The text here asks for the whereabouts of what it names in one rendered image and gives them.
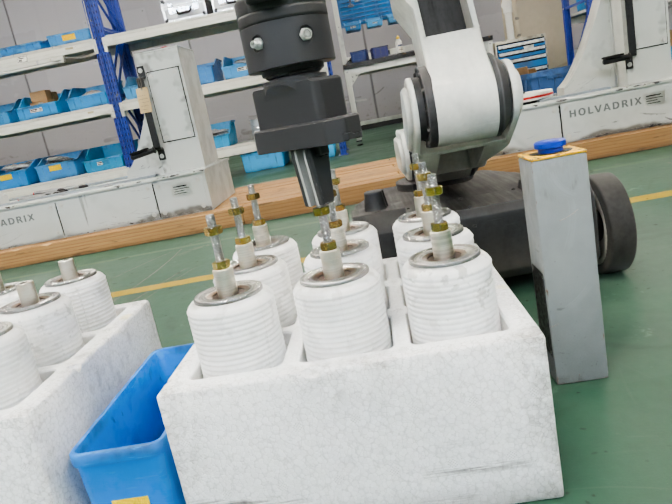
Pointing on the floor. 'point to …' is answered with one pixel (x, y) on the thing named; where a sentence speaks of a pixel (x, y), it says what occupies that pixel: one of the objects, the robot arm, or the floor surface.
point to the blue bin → (133, 441)
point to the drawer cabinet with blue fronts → (524, 51)
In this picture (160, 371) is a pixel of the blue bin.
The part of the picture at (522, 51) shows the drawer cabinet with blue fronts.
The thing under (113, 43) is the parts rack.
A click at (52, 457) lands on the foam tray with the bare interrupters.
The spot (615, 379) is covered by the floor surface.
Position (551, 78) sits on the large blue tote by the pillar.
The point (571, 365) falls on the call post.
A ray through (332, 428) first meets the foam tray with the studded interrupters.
